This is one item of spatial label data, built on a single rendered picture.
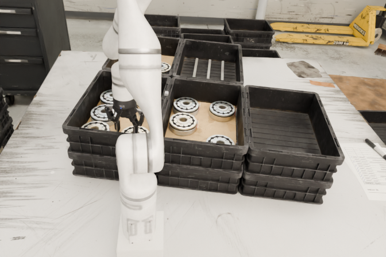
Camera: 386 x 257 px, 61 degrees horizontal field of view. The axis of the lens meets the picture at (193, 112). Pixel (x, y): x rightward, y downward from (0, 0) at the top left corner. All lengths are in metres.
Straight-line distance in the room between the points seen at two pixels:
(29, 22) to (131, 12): 1.90
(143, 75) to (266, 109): 0.82
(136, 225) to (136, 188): 0.13
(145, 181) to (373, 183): 0.93
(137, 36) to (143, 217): 0.45
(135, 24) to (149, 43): 0.05
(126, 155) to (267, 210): 0.62
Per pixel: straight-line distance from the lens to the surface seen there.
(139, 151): 0.72
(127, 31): 0.69
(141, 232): 0.92
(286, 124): 1.35
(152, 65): 0.69
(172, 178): 1.16
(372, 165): 1.53
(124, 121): 1.27
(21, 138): 1.48
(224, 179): 1.14
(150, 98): 0.69
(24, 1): 2.49
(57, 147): 1.40
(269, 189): 1.18
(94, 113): 1.27
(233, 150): 1.03
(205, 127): 1.24
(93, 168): 1.20
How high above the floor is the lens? 1.60
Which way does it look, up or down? 36 degrees down
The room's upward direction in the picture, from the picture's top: 5 degrees clockwise
